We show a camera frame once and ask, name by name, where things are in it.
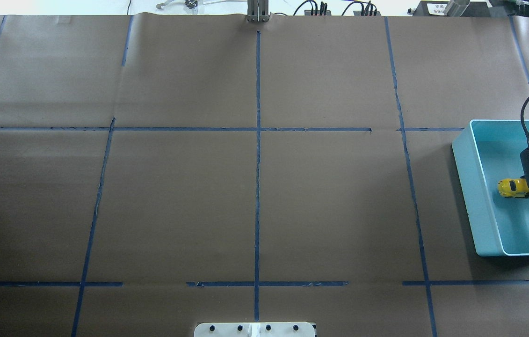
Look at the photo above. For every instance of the yellow beetle toy car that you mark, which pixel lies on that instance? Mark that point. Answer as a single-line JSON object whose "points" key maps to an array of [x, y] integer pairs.
{"points": [[513, 188]]}

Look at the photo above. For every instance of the light blue plastic bin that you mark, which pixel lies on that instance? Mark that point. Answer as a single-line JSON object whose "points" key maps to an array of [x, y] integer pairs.
{"points": [[486, 152]]}

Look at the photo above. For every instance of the small metal cup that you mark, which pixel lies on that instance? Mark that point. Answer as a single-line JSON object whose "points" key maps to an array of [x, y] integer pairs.
{"points": [[456, 8]]}

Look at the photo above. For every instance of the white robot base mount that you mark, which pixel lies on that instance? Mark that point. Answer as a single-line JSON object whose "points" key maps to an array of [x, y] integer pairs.
{"points": [[255, 329]]}

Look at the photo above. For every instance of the aluminium frame post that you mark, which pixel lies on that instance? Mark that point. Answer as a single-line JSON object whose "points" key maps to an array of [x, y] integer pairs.
{"points": [[258, 11]]}

